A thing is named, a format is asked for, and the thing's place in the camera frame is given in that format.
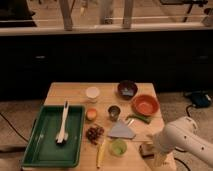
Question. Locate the orange round fruit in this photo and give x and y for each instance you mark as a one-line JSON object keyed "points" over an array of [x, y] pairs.
{"points": [[91, 114]]}

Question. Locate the grey triangular cloth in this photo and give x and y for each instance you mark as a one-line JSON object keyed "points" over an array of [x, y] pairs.
{"points": [[121, 130]]}

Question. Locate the dark device on floor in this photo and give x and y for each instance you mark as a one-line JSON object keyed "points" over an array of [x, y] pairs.
{"points": [[199, 99]]}

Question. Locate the white paper cup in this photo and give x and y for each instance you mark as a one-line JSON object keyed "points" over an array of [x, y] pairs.
{"points": [[92, 93]]}

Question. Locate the dark brown bowl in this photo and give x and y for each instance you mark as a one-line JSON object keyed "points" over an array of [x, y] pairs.
{"points": [[127, 89]]}

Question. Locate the green plastic tray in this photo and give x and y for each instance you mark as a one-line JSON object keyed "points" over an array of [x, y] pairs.
{"points": [[42, 149]]}

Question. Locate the dark rectangular eraser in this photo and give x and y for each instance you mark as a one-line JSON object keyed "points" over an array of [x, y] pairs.
{"points": [[146, 150]]}

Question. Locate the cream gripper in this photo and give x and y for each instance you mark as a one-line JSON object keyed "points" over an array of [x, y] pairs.
{"points": [[159, 159]]}

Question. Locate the green plastic cup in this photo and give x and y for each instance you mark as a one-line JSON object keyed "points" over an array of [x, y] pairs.
{"points": [[117, 147]]}

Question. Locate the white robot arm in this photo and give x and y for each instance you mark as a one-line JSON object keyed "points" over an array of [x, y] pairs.
{"points": [[181, 133]]}

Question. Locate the brown grape bunch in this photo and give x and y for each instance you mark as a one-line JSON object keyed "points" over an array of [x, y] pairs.
{"points": [[94, 133]]}

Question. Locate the small metal cup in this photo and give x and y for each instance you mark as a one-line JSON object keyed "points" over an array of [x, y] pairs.
{"points": [[114, 112]]}

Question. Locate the orange bowl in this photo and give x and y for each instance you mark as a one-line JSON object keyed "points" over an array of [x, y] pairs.
{"points": [[146, 105]]}

